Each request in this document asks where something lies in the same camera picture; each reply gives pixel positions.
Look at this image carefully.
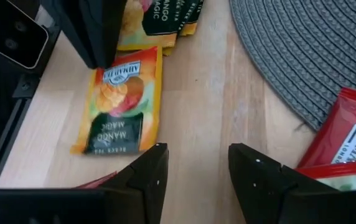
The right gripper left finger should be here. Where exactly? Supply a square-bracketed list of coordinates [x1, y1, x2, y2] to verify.
[0, 142, 169, 224]

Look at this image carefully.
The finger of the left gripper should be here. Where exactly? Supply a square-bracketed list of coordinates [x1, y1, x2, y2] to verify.
[80, 0, 128, 69]
[55, 0, 100, 69]

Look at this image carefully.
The round grey woven placemat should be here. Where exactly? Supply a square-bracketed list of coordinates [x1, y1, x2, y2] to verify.
[228, 0, 356, 132]

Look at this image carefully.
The small black depth camera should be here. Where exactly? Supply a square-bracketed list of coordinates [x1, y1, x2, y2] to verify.
[0, 0, 50, 70]

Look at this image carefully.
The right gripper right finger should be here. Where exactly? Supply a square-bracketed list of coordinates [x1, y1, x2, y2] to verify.
[228, 142, 356, 224]

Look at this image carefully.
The yellow mango tea packet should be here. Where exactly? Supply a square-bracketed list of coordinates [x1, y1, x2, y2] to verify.
[193, 0, 205, 23]
[70, 45, 164, 156]
[117, 0, 184, 57]
[176, 0, 199, 37]

